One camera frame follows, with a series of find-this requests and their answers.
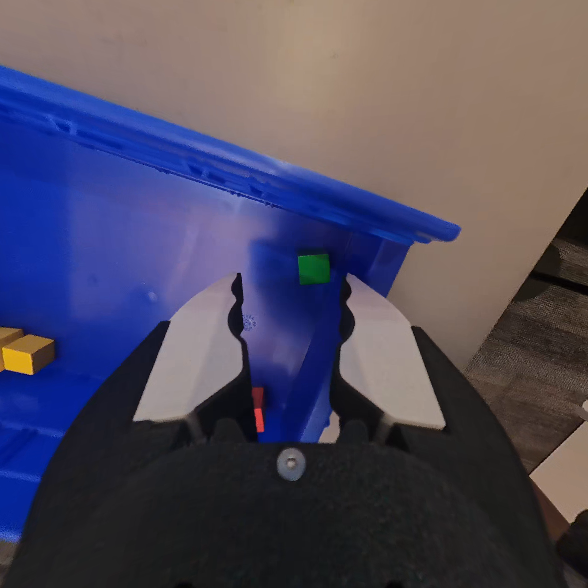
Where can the blue plastic bin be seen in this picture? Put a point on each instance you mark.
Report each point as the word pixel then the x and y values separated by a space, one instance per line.
pixel 138 229

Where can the green cube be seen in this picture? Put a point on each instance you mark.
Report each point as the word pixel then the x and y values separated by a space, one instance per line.
pixel 313 268

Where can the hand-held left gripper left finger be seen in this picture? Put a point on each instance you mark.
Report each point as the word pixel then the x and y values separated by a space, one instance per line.
pixel 197 363

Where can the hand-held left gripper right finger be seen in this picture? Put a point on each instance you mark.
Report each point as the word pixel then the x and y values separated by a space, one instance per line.
pixel 390 367

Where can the red cube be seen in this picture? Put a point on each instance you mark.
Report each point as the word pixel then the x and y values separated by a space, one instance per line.
pixel 258 413

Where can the pale grey flat plate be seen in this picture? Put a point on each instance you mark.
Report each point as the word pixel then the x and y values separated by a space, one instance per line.
pixel 565 473

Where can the yellow cube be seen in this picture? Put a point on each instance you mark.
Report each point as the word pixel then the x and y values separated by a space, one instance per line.
pixel 7 334
pixel 27 353

